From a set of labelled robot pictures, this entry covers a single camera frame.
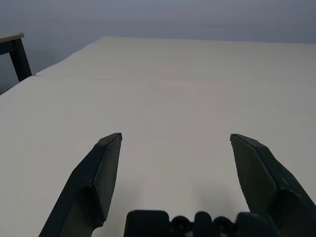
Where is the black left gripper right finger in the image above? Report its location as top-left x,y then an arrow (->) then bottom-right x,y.
229,133 -> 316,237

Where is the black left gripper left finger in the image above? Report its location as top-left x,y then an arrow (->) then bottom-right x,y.
38,132 -> 122,237

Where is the side table with black legs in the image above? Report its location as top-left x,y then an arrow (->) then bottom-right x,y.
0,33 -> 33,96

